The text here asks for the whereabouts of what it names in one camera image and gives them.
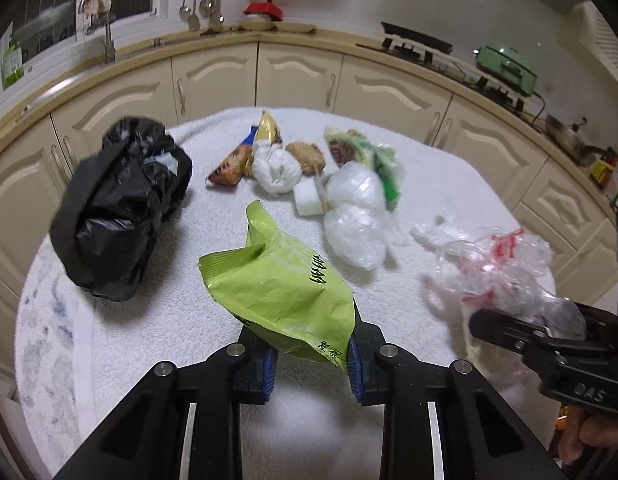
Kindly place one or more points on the brown crumpled lump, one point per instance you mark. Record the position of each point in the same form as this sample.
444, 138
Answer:
304, 156

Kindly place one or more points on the green electric pot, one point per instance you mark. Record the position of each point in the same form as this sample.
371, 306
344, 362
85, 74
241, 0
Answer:
506, 67

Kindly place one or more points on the yellow snack packet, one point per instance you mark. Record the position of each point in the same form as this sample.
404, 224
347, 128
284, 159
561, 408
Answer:
268, 127

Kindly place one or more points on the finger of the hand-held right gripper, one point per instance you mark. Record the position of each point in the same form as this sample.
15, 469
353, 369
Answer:
606, 320
509, 335

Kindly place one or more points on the person's right hand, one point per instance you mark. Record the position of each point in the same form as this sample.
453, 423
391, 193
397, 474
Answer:
594, 435

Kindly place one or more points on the white towel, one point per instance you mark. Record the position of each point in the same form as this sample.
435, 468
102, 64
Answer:
154, 340

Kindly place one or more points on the red capped sauce bottle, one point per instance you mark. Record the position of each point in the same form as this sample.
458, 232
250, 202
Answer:
604, 172

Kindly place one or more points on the metal faucet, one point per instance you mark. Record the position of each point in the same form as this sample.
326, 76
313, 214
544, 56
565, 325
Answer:
109, 45

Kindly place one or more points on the steel cooking pot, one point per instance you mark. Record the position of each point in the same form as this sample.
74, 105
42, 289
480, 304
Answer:
569, 137

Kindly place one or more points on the tall lattice door cabinet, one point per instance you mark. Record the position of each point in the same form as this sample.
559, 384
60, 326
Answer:
606, 45

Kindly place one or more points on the cream lower kitchen cabinets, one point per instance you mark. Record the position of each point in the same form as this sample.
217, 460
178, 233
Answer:
299, 75

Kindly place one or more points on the pink white rag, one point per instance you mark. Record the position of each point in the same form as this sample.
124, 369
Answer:
96, 4

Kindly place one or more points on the white foam block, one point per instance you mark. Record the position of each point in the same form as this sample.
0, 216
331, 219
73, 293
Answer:
309, 199

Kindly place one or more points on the green glass bottle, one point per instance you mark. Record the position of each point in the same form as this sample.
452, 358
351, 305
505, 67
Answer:
11, 65

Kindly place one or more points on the black gas stove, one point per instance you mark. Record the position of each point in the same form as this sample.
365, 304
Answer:
489, 85

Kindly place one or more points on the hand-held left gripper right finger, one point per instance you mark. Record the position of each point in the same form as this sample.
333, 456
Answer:
356, 380

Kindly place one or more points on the cream bowl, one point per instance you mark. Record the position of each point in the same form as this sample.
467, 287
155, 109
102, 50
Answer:
256, 23

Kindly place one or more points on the large black plastic bag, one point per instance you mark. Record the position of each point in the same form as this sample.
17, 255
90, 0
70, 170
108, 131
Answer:
114, 220

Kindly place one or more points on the shallow cream plate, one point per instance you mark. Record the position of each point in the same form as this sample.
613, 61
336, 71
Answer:
294, 27

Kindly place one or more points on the cloudy white plastic bag bundle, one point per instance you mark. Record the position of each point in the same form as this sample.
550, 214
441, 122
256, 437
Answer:
354, 220

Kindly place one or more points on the white tied plastic bag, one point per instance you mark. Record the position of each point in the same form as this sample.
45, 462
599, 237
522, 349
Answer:
276, 170

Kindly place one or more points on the black grill pan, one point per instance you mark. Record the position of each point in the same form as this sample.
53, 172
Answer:
414, 40

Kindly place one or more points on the lime green snack packet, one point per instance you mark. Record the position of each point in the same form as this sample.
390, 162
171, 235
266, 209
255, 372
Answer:
284, 290

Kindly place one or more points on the clear plastic bag red print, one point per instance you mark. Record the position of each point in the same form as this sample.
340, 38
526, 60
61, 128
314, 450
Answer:
499, 270

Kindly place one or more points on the biscuit packet with blue label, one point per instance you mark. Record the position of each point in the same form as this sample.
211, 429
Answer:
231, 165

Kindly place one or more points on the green printed plastic bag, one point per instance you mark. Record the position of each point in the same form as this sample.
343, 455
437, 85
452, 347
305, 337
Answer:
369, 152

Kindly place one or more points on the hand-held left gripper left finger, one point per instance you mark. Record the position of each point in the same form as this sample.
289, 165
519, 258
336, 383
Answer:
269, 375

